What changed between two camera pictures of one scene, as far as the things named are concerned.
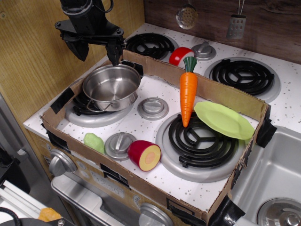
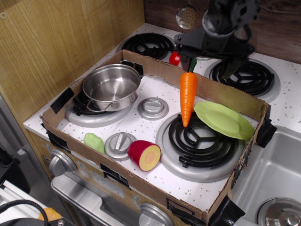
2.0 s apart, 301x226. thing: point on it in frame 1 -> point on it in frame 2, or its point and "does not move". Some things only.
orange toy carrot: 188,84 does not move
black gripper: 87,25 -> 225,34
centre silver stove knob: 153,108 does not move
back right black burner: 248,77 does not move
